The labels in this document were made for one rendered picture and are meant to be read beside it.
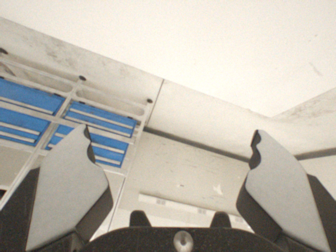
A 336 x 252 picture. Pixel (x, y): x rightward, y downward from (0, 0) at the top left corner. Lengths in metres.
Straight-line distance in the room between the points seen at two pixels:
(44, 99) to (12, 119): 0.31
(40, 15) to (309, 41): 0.65
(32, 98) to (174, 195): 2.21
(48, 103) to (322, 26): 1.98
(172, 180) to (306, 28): 2.40
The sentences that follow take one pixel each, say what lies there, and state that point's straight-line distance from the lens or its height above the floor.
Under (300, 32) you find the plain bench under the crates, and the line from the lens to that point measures 0.45.
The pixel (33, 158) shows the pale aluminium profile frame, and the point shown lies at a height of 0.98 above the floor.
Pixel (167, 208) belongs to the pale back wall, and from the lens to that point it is 2.57.
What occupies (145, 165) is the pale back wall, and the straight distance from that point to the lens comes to 2.50.
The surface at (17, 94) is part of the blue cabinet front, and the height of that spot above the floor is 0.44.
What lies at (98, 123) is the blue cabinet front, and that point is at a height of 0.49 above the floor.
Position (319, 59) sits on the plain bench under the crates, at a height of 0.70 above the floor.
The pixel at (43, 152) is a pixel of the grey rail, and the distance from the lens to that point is 1.77.
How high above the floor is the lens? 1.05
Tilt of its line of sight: 26 degrees down
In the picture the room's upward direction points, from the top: 167 degrees counter-clockwise
